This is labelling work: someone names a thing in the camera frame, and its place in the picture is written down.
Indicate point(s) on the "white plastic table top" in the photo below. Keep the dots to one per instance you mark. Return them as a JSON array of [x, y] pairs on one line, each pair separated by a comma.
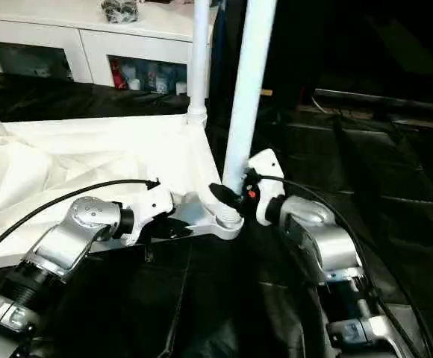
[[67, 156]]

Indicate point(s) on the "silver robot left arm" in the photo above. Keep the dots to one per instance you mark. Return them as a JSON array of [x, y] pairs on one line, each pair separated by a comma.
[[75, 231]]

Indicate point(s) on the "small brown cardboard piece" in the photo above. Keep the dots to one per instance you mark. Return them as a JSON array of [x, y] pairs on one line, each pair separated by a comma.
[[266, 92]]

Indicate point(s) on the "black plastic mat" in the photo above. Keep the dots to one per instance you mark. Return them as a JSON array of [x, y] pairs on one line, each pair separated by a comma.
[[381, 194]]

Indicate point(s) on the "small red bottle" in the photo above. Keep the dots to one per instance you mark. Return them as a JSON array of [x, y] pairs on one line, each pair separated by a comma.
[[116, 74]]

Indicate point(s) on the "white glass-door cabinet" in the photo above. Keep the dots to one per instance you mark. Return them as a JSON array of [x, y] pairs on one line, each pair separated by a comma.
[[75, 37]]

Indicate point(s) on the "dark patterned jar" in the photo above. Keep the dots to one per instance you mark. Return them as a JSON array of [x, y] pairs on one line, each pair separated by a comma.
[[119, 9]]

